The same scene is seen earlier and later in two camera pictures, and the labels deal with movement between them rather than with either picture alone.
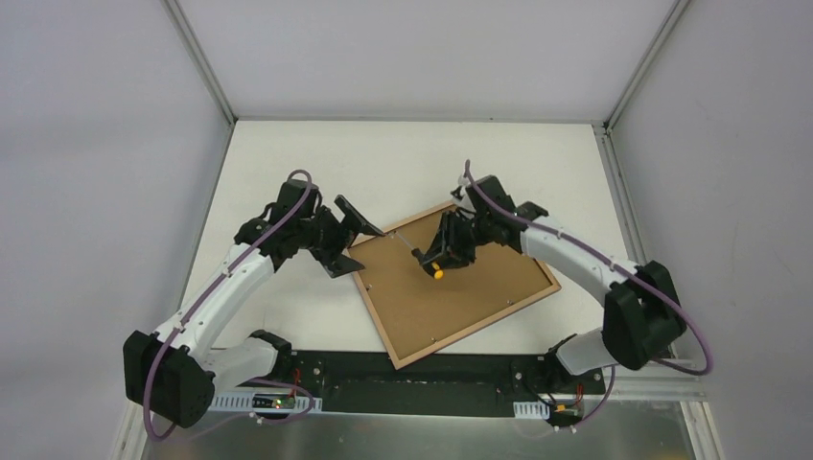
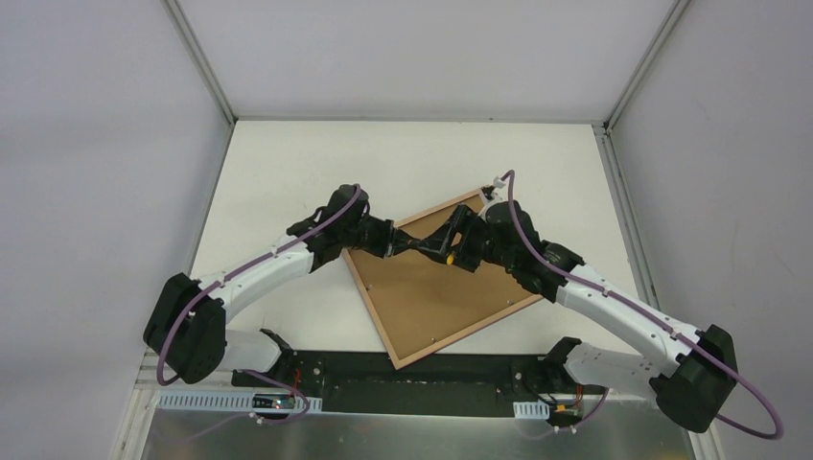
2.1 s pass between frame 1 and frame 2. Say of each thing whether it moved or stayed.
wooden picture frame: stayed
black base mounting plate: stayed
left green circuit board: stayed
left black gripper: moved
